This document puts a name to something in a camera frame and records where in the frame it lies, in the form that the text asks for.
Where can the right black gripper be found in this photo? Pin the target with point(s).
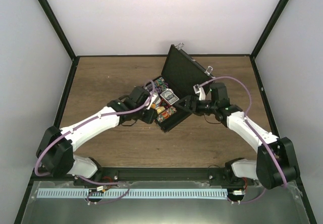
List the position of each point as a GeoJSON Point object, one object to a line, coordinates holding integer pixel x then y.
{"type": "Point", "coordinates": [190, 99]}

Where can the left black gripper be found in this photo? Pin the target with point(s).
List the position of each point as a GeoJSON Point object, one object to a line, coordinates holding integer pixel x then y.
{"type": "Point", "coordinates": [150, 118]}

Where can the blue boxed card deck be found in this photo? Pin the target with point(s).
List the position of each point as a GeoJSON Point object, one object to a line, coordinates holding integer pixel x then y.
{"type": "Point", "coordinates": [169, 96]}

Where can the unboxed banded card deck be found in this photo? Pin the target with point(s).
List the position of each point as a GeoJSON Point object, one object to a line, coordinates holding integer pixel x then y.
{"type": "Point", "coordinates": [160, 109]}

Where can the black poker set case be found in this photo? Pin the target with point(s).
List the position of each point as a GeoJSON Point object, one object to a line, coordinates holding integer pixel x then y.
{"type": "Point", "coordinates": [181, 72]}

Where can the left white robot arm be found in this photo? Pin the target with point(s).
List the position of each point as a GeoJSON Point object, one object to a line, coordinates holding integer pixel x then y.
{"type": "Point", "coordinates": [56, 153]}

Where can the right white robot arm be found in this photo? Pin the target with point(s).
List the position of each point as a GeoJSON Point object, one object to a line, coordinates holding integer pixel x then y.
{"type": "Point", "coordinates": [276, 163]}

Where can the lower chip row in case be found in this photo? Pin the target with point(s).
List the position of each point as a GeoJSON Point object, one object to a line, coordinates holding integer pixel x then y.
{"type": "Point", "coordinates": [166, 114]}

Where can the chip row in case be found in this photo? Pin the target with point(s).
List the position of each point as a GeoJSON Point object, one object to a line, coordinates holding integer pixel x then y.
{"type": "Point", "coordinates": [161, 88]}
{"type": "Point", "coordinates": [166, 114]}
{"type": "Point", "coordinates": [159, 81]}

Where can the upper chip row in case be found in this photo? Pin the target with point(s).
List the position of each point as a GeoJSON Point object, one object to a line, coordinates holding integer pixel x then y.
{"type": "Point", "coordinates": [159, 81]}

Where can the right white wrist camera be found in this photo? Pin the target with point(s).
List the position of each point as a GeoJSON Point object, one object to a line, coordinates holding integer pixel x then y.
{"type": "Point", "coordinates": [199, 91]}

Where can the light blue slotted cable duct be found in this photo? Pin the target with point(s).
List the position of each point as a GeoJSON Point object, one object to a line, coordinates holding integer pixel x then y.
{"type": "Point", "coordinates": [134, 193]}

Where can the left black frame post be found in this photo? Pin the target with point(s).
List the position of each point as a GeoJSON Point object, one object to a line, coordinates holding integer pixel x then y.
{"type": "Point", "coordinates": [57, 28]}

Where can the black frame post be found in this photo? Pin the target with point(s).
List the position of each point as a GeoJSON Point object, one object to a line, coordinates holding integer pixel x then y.
{"type": "Point", "coordinates": [269, 27]}
{"type": "Point", "coordinates": [57, 28]}

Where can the right black frame post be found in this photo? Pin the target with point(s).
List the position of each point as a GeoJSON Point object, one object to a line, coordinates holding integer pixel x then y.
{"type": "Point", "coordinates": [269, 27]}

